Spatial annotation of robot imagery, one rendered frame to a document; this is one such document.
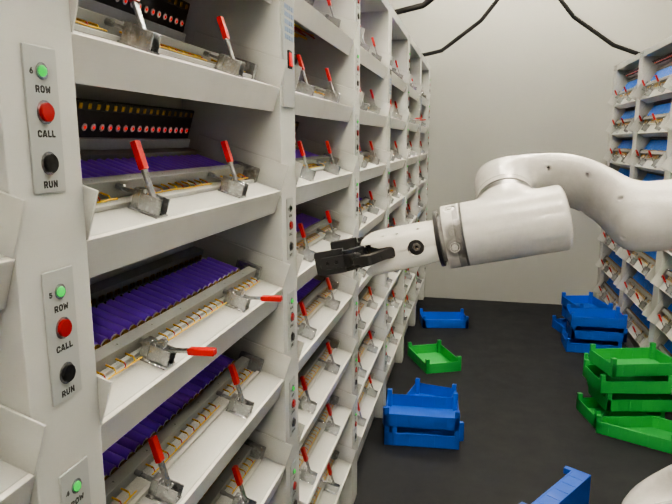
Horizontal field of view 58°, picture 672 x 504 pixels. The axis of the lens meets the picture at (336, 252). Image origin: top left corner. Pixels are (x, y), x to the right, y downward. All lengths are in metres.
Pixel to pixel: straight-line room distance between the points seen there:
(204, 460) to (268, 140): 0.58
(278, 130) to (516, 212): 0.55
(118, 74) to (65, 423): 0.35
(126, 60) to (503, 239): 0.48
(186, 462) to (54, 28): 0.62
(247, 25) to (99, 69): 0.57
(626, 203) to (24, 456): 0.70
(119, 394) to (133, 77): 0.35
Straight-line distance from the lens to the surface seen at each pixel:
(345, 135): 1.86
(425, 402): 2.73
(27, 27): 0.59
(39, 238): 0.58
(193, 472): 0.95
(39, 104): 0.58
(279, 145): 1.17
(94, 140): 0.95
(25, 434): 0.60
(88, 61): 0.66
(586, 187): 0.86
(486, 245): 0.78
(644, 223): 0.81
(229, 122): 1.21
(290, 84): 1.23
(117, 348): 0.78
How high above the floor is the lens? 1.22
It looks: 10 degrees down
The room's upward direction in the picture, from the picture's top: straight up
